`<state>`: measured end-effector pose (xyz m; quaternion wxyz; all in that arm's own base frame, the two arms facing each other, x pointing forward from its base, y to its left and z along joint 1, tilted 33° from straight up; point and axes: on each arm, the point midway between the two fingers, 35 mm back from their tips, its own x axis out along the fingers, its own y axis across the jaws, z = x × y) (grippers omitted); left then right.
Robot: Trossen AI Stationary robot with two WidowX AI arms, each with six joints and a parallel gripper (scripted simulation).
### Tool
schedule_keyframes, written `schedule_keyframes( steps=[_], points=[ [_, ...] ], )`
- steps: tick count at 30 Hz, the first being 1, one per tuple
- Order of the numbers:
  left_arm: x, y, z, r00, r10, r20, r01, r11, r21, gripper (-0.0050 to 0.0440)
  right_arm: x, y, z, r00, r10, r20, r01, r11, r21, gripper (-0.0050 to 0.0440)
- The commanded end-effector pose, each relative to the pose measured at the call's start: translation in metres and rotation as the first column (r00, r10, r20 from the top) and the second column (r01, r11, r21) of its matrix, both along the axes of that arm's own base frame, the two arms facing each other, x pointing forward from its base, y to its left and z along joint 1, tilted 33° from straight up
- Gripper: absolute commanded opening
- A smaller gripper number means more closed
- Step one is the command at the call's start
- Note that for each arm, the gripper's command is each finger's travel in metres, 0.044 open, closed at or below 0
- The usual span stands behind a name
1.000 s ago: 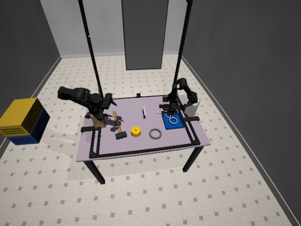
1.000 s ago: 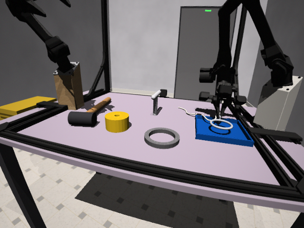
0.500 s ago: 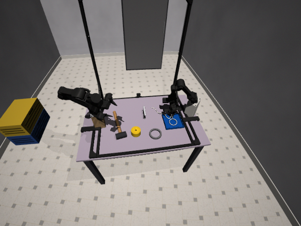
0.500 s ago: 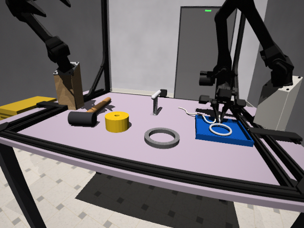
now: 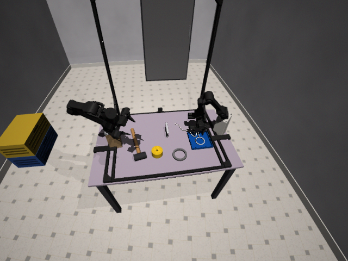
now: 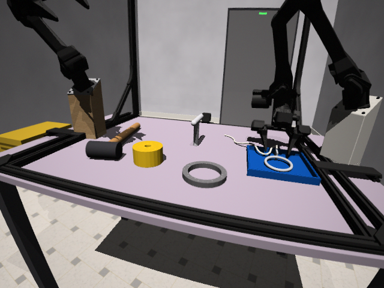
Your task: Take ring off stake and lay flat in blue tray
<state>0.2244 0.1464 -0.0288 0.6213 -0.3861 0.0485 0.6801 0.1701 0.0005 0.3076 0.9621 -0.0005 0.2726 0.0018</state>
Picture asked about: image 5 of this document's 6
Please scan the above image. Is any blue tray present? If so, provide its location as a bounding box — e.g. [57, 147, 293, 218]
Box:
[187, 130, 213, 150]

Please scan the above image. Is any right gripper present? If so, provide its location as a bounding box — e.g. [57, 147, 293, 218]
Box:
[108, 107, 135, 138]

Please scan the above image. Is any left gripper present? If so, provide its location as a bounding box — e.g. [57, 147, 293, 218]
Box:
[188, 120, 210, 135]

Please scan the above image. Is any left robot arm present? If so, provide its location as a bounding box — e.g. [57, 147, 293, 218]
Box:
[188, 91, 228, 129]

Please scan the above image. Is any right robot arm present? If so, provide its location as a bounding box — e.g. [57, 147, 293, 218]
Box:
[66, 100, 128, 133]

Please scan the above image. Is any black rubber mallet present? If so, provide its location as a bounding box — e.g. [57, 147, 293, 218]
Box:
[131, 128, 147, 161]

